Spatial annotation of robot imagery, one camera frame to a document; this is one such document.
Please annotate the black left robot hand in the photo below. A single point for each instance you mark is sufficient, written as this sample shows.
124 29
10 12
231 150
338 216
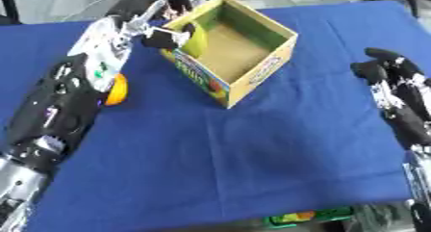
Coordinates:
56 114

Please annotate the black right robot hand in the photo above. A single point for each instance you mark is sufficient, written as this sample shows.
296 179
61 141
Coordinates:
401 91

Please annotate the yellow-green toy fruit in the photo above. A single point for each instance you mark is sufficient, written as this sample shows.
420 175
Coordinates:
197 45

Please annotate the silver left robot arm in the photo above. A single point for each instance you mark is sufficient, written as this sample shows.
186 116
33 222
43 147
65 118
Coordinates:
17 191

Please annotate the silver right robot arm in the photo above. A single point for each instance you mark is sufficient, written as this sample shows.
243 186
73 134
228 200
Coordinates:
421 184

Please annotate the tan cardboard box green inside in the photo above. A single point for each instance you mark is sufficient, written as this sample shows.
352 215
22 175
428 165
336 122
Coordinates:
241 49

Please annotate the orange toy fruit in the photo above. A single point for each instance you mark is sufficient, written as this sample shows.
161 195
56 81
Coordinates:
117 91

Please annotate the green and yellow crate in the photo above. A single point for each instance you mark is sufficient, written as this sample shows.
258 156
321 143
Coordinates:
306 216

